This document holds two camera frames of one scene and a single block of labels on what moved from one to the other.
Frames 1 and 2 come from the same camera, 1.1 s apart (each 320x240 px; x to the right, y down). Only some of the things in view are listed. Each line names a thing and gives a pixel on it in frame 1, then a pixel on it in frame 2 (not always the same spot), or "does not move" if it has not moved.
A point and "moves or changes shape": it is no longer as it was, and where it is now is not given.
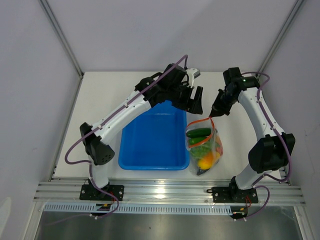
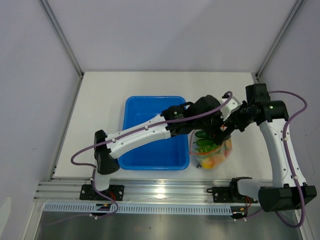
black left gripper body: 182,98 -> 211,127
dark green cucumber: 199,132 moves or changes shape
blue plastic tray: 157,140 does not move
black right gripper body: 224,102 -> 242,117
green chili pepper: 197,140 -> 204,142
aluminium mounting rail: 164,191 does not move
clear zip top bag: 204,144 moves or changes shape
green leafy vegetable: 200,151 moves or changes shape
